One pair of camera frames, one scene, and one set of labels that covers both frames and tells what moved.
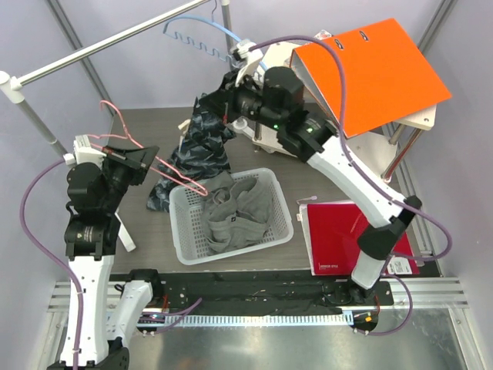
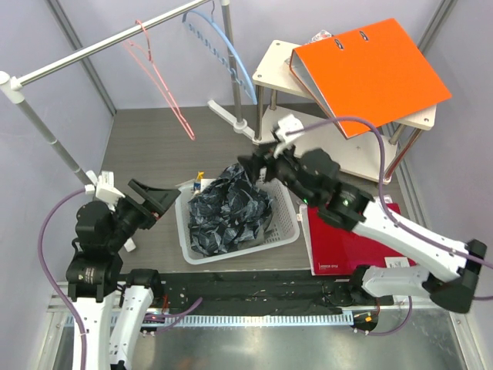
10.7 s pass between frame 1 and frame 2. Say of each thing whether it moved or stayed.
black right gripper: moved
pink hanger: moved
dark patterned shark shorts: moved
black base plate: stayed
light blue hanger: moved
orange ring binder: stayed
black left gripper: moved
